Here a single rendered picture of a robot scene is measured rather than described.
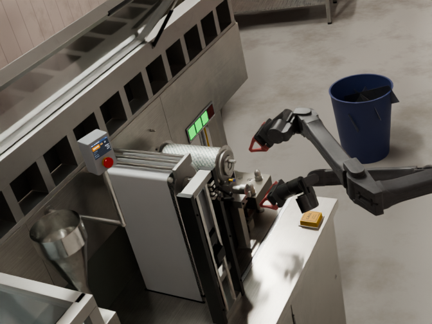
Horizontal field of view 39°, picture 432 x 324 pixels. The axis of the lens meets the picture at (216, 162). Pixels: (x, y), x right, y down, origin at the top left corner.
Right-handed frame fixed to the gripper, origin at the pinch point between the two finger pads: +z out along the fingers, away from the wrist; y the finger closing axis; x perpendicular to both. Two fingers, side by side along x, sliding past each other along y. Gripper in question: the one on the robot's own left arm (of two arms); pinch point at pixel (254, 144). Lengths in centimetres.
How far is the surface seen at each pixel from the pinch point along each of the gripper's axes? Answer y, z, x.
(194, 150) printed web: -1.5, 21.1, 12.8
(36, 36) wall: 250, 315, 172
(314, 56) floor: 356, 178, -34
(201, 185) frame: -35.5, -5.0, 7.2
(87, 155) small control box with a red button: -58, -7, 37
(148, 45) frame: 18, 17, 52
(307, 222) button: 11.6, 20.2, -39.4
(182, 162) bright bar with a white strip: -28.2, 1.3, 15.2
